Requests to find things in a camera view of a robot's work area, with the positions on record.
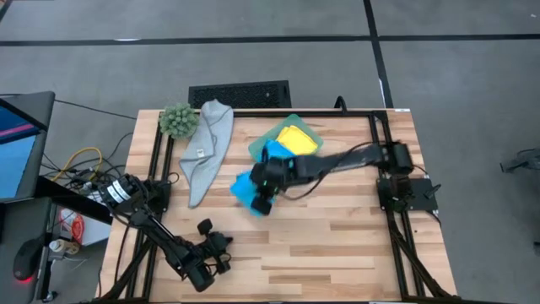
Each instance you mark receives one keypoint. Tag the dark grey desk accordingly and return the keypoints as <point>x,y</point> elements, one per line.
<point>6,228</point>

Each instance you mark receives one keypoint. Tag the green plant in white pot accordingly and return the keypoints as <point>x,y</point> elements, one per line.
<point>179,121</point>

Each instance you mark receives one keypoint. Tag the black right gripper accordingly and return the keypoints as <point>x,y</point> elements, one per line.
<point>274,177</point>

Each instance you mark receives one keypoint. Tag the red and white package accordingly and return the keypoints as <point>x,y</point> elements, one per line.
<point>76,226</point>

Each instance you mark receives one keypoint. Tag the black computer mouse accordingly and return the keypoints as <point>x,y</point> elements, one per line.
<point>27,259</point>

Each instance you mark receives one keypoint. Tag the small beige bottle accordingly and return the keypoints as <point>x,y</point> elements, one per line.
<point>63,246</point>

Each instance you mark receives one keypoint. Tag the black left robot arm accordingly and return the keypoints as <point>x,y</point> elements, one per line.
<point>147,228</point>

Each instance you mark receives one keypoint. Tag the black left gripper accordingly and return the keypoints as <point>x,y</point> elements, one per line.
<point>213,251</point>

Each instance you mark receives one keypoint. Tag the black aluminium rig frame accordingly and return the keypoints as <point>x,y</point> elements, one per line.
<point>358,113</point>

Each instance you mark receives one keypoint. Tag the yellow microfiber towel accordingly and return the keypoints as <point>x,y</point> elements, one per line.
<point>297,140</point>

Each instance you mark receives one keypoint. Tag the monitor with blue screen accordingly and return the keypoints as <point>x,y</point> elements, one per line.
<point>17,160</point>

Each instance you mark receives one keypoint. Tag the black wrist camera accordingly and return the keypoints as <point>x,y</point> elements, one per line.
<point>262,206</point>
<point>204,226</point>

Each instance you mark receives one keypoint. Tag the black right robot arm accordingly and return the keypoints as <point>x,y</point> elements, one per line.
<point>350,158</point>

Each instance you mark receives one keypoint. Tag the teal translucent plastic bin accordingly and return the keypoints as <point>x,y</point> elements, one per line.
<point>258,148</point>

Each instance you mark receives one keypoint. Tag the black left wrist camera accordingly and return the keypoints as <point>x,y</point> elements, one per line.
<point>204,226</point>

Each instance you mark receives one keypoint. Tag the grey microfiber towel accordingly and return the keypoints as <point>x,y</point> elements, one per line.
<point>206,156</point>

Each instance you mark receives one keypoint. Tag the black perforated panel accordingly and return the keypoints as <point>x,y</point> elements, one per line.
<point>240,95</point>

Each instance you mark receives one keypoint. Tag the blue microfiber towel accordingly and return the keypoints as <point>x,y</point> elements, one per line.
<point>244,190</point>
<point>276,150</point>

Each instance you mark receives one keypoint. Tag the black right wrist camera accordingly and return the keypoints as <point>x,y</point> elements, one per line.
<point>262,206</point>

